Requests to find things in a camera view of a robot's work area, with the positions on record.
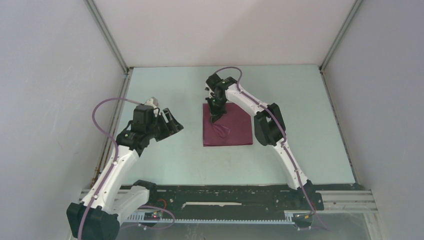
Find white cable duct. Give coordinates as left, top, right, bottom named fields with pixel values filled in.
left=123, top=211, right=295, bottom=225

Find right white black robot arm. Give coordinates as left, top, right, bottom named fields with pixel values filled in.
left=205, top=73, right=316, bottom=209

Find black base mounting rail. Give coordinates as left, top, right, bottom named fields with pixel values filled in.
left=147, top=184, right=324, bottom=218

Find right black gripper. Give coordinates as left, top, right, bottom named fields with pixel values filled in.
left=205, top=96, right=227, bottom=124

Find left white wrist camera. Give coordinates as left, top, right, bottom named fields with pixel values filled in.
left=145, top=97, right=159, bottom=108

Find maroon cloth napkin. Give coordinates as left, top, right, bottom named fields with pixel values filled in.
left=202, top=103, right=253, bottom=147

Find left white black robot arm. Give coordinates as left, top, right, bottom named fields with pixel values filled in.
left=66, top=103, right=184, bottom=240

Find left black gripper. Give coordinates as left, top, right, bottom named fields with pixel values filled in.
left=146, top=108, right=183, bottom=142

